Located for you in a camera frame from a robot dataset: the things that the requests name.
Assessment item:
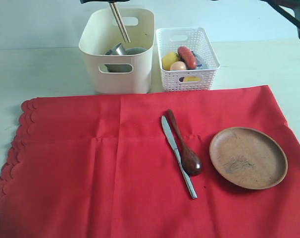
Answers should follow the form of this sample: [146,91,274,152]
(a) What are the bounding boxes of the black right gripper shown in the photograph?
[80,0,130,4]

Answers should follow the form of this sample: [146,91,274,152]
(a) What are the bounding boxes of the stainless steel cup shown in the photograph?
[105,43,127,56]

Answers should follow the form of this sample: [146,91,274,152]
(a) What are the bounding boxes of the white ceramic bowl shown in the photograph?
[101,47,147,73]

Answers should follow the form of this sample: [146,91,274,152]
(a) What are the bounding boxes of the yellow lemon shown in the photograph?
[161,52,180,71]

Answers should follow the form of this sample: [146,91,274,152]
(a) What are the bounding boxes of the brown egg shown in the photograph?
[170,61,187,71]

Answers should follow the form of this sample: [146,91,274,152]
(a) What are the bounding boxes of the red sausage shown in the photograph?
[178,46,197,70]

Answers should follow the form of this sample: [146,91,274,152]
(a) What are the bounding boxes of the blue white milk carton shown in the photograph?
[192,51,208,70]

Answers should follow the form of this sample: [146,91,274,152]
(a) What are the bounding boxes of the silver table knife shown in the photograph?
[161,116,198,199]

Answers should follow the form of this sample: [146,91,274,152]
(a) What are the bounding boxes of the red scalloped tablecloth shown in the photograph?
[0,86,300,238]

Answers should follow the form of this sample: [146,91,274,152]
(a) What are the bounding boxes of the dark wooden spoon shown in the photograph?
[167,109,202,177]

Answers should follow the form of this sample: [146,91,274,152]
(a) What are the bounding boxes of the brown wooden plate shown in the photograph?
[209,127,288,190]

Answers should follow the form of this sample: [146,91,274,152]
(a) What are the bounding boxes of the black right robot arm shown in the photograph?
[80,0,300,43]

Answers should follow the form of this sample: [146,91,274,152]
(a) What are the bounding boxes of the cream plastic bin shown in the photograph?
[79,8,154,94]

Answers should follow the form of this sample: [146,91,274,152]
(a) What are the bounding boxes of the white perforated plastic basket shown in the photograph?
[155,27,220,91]

